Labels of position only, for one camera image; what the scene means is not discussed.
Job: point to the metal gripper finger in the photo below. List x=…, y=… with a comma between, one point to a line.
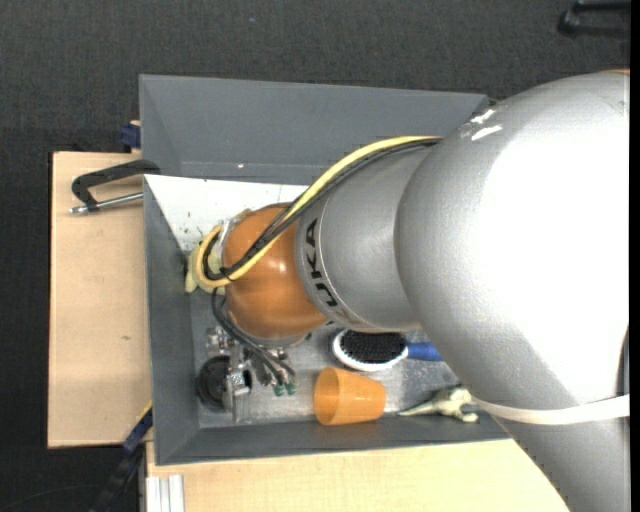
x=219, y=339
x=238, y=385

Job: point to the black round thing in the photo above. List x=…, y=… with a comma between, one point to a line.
x=212, y=382

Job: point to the pale yellow soft thing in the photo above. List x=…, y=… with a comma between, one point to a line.
x=192, y=274

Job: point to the orange plastic cup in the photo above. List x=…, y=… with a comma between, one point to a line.
x=350, y=397

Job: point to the pale cardboard board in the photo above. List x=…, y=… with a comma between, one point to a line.
x=95, y=300

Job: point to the pale green toy dinosaur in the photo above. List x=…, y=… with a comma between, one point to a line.
x=447, y=402

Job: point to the grey metal bin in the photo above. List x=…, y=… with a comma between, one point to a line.
x=300, y=125

